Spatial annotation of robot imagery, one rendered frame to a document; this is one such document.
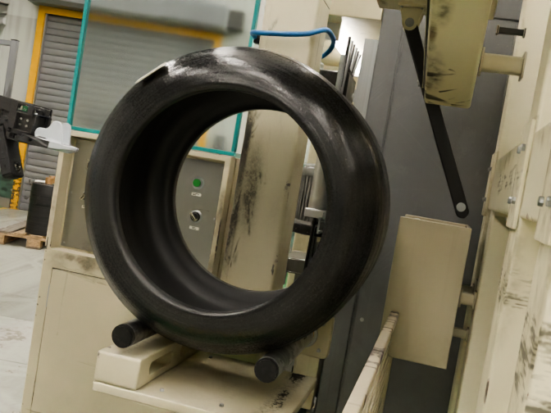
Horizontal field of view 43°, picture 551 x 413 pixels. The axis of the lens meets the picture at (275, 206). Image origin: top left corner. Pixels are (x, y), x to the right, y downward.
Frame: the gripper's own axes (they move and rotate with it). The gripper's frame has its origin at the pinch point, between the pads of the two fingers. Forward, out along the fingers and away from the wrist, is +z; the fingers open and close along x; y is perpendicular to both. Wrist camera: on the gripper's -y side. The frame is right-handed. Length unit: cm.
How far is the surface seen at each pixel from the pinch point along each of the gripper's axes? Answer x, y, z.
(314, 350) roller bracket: 22, -29, 58
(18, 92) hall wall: 802, -16, -574
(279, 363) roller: -10, -24, 56
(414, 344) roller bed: 18, -19, 78
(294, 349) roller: 2, -24, 56
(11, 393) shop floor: 158, -134, -90
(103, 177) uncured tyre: -12.2, -1.6, 14.9
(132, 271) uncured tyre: -12.6, -16.5, 25.4
